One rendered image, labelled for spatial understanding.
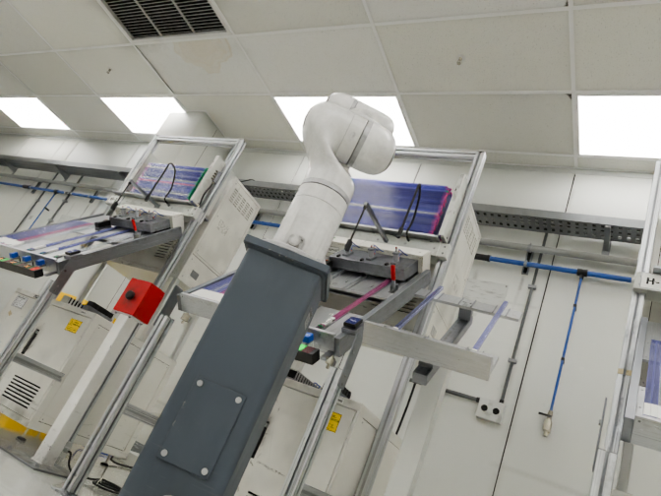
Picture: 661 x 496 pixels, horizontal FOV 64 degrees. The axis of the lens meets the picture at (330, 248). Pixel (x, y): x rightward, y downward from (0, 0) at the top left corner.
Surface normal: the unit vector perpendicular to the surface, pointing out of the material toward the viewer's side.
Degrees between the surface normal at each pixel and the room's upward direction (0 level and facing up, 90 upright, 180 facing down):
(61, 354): 90
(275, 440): 90
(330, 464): 90
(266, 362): 90
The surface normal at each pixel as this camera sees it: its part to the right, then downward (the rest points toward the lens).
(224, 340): 0.03, -0.41
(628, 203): -0.37, -0.53
